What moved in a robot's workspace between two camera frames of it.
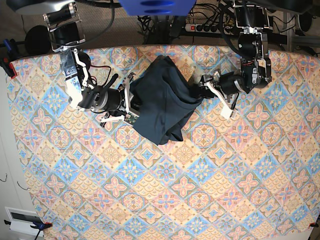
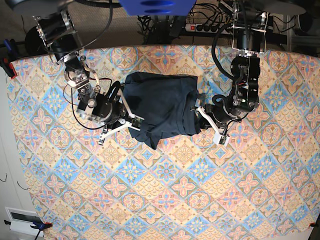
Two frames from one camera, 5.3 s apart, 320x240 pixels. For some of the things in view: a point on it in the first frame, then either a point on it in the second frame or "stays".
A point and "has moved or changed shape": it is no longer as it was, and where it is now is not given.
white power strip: x=209 y=29 stays
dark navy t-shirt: x=164 y=100 has moved or changed shape
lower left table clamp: x=39 y=224 stays
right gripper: x=230 y=83 -> x=240 y=101
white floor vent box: x=21 y=220 stays
